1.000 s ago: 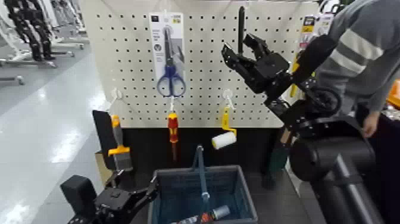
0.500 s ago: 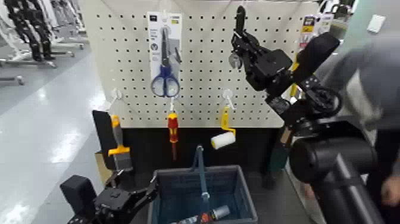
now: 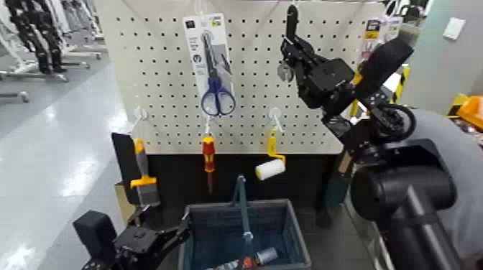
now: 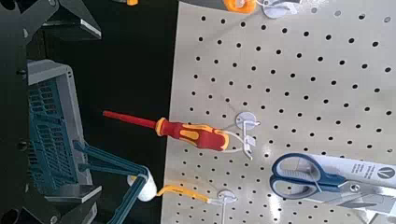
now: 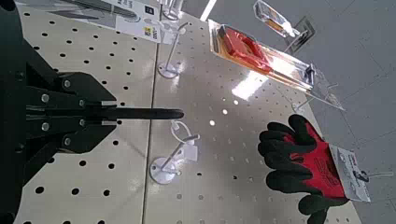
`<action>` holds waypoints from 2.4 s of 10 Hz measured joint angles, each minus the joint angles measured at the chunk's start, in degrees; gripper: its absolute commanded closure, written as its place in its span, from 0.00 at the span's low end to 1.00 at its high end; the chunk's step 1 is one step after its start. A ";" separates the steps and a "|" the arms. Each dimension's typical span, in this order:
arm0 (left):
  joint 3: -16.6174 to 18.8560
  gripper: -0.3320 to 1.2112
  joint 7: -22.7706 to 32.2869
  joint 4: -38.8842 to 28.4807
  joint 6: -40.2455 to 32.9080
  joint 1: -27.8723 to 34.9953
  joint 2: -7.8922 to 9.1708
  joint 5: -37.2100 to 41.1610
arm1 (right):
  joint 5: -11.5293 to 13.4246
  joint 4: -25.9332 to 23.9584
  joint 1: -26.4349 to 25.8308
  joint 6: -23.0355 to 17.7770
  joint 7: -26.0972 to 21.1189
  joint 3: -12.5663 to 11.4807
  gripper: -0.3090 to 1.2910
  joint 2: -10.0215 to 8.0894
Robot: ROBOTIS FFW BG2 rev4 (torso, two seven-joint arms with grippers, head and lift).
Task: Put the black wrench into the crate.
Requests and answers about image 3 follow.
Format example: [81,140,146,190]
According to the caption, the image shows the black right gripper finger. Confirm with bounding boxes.
[293,62,317,108]
[280,34,326,64]

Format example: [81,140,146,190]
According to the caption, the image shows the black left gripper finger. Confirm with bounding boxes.
[128,205,152,228]
[156,214,191,251]

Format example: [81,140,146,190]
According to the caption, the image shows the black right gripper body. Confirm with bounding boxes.
[306,56,357,112]

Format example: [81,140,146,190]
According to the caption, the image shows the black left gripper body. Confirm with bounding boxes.
[113,225,161,270]

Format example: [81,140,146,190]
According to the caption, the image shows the black wrench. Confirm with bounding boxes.
[277,4,300,83]

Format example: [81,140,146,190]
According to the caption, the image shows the blue grey plastic crate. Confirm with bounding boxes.
[177,199,312,270]

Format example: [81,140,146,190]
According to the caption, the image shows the brown cardboard piece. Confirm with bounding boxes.
[114,182,137,224]

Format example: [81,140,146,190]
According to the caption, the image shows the black stand backing panel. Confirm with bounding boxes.
[146,152,341,212]

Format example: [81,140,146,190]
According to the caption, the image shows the black flat panel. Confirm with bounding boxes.
[111,132,144,206]

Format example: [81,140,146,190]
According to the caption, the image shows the white pegboard panel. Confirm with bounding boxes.
[94,0,386,155]

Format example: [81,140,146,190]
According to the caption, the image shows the red and yellow screwdriver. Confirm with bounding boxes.
[202,135,217,194]

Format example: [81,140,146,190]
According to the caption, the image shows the grey capped sealant tube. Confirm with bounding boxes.
[205,246,279,270]

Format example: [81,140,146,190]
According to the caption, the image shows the blue scissors in card package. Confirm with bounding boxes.
[182,13,237,118]

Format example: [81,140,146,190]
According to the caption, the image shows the black background device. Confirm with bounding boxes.
[399,4,426,24]

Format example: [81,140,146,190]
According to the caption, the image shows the yellow plastic case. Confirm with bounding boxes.
[446,93,483,131]

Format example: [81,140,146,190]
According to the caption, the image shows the person in grey shirt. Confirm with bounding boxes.
[409,108,483,261]

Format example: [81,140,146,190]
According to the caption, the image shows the black robot on stand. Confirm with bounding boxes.
[4,0,69,75]

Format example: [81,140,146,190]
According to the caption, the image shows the yellow handled scraper brush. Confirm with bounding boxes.
[129,139,161,208]

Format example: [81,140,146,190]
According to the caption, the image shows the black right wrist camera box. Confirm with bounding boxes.
[354,36,415,100]

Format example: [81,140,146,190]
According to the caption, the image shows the yellow black striped post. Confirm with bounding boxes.
[394,65,411,105]

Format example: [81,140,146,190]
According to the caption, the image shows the blue crate carry handle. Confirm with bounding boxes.
[231,174,254,242]

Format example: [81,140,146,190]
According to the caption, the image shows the white paint roller yellow handle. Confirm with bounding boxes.
[254,128,287,181]

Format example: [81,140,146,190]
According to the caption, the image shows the green trowel wooden handle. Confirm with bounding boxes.
[324,150,357,212]

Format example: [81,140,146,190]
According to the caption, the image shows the white wall switch plate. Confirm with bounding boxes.
[442,17,466,41]

